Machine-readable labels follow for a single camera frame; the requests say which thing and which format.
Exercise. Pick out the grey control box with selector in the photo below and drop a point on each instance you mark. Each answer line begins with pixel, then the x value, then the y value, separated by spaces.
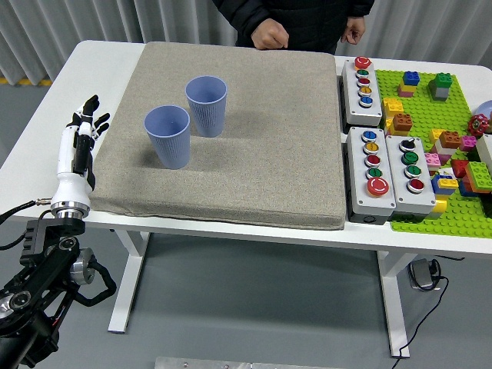
pixel 397 184

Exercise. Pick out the person's right hand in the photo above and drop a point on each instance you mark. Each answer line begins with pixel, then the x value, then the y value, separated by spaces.
pixel 269 36

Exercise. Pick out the white toy brick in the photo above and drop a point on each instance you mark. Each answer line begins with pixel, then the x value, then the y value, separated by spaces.
pixel 444 150

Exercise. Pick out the person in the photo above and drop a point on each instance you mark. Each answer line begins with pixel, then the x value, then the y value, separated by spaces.
pixel 307 19

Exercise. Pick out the grey-brown fabric mat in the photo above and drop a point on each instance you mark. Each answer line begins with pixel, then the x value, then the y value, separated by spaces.
pixel 250 153

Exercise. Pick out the yellow toy brick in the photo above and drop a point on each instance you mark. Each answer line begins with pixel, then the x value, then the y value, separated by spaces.
pixel 435 135
pixel 407 88
pixel 447 183
pixel 389 123
pixel 439 205
pixel 393 107

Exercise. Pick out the grey toy brick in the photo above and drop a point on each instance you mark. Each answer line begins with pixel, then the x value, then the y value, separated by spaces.
pixel 442 94

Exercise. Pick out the large green toy brick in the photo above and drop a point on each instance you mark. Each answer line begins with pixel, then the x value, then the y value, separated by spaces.
pixel 479 176

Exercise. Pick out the white pleated curtain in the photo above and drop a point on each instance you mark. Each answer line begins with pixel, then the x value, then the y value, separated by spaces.
pixel 423 23

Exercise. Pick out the red valve wheel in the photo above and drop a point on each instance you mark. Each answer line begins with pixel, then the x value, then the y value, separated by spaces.
pixel 477 125

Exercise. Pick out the grey five-button control box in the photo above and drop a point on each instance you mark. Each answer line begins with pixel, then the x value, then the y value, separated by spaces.
pixel 350 109
pixel 355 184

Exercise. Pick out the person's right forearm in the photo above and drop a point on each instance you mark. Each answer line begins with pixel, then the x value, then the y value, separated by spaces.
pixel 246 15

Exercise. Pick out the red toy brick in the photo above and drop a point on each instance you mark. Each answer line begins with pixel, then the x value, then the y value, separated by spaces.
pixel 459 168

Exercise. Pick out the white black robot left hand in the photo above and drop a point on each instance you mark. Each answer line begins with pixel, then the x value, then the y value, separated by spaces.
pixel 69 184

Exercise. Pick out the white box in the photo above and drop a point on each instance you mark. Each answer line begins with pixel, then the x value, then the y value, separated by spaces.
pixel 485 151

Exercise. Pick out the green studded baseplate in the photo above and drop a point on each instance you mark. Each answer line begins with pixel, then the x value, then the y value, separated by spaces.
pixel 423 115

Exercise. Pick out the orange toy brick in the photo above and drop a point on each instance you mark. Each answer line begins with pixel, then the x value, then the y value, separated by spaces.
pixel 449 139
pixel 401 123

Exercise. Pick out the white table leg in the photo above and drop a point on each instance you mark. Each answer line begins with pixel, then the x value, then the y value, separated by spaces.
pixel 396 300
pixel 127 288

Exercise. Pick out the blue toy brick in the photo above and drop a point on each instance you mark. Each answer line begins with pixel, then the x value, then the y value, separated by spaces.
pixel 442 191
pixel 411 78

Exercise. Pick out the person's left forearm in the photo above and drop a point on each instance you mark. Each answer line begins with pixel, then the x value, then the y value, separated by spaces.
pixel 363 7

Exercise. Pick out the pale grey dome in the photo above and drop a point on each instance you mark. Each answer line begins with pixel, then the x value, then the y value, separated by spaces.
pixel 485 109

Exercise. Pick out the pink toy brick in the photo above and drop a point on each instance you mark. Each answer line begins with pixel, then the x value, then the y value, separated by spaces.
pixel 431 158
pixel 403 93
pixel 468 143

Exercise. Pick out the blue ribbed plastic cup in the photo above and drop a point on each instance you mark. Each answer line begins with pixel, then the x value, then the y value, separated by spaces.
pixel 171 146
pixel 209 111

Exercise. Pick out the grey power adapter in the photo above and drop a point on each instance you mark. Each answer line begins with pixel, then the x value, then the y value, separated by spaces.
pixel 421 273

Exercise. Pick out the person's left hand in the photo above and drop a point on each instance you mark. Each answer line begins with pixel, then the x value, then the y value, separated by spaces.
pixel 353 30

